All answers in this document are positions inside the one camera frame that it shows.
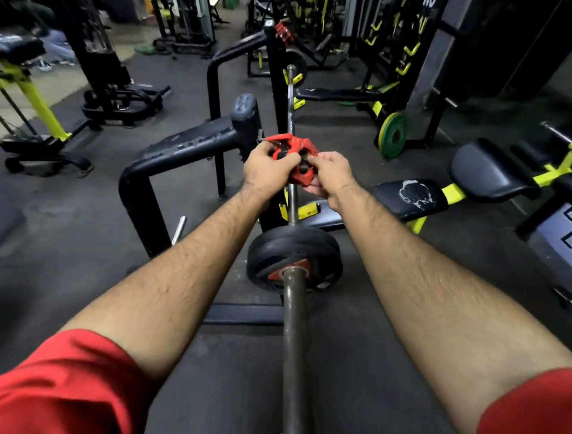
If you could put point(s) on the person's left hand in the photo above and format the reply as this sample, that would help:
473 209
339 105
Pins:
263 174

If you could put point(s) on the person's right hand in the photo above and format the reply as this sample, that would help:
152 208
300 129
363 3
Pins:
335 176

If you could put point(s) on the person's left thumb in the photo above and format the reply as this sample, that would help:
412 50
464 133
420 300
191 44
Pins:
288 162

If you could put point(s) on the person's right thumb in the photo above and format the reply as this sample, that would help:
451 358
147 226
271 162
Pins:
321 158

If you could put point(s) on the red barbell collar clamp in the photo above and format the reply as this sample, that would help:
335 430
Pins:
298 144
284 32

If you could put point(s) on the person's left forearm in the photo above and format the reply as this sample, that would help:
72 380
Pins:
178 277

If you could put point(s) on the person's right forearm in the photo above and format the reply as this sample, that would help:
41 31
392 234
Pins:
429 290

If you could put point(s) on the black flat bench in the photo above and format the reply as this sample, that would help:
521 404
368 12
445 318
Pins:
335 94

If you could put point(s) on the green weight plate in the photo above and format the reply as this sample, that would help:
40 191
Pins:
393 135

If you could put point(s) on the black weight plate red hub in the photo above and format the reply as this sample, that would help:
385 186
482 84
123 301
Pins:
286 248

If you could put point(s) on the small black weight plate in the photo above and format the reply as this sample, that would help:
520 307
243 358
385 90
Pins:
298 62

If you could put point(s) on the short chrome bar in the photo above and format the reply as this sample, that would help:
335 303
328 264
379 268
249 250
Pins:
178 230

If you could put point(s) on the black rack yellow hooks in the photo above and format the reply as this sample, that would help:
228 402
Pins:
413 49

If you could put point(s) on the black yellow adjustable bench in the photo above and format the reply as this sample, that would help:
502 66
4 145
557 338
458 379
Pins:
487 172

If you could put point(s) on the black weight stack machine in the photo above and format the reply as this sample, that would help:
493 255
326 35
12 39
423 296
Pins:
187 27

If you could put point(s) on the steel barbell bar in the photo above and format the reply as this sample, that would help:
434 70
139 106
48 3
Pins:
295 348

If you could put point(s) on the yellow black exercise machine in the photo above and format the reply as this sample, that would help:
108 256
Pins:
35 103

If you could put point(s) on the red shirt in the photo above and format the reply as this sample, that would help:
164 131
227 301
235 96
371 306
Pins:
67 384

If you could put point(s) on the black padded rack frame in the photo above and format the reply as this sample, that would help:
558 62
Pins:
187 145

